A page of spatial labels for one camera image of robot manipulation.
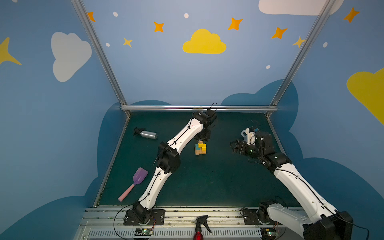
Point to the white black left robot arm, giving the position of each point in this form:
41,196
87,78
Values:
168,161

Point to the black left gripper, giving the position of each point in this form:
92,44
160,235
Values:
204,134

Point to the aluminium back frame rail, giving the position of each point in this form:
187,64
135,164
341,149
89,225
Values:
235,109

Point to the light blue ceramic mug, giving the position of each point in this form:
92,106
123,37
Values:
244,134

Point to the purple pink brush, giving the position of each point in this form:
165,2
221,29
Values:
138,178

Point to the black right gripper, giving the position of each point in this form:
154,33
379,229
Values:
241,147

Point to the silver spray bottle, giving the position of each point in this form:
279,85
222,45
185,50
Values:
145,134

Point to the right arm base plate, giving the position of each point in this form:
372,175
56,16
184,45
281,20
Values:
254,217

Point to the red spray bottle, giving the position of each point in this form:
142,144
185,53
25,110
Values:
201,220

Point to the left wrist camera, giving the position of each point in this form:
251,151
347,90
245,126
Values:
209,117

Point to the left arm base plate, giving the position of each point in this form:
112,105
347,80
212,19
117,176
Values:
157,217

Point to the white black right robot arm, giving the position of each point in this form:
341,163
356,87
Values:
322,220

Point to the controller board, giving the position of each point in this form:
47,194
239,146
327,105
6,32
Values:
268,234
143,232

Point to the aluminium left frame post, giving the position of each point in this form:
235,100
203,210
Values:
88,26

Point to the right controller board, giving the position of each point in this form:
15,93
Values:
268,234

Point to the aluminium frame post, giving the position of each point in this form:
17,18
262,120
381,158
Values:
88,26
311,38

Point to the left controller board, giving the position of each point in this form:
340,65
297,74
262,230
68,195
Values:
143,232

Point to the aluminium right frame post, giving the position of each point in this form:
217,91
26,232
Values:
311,38

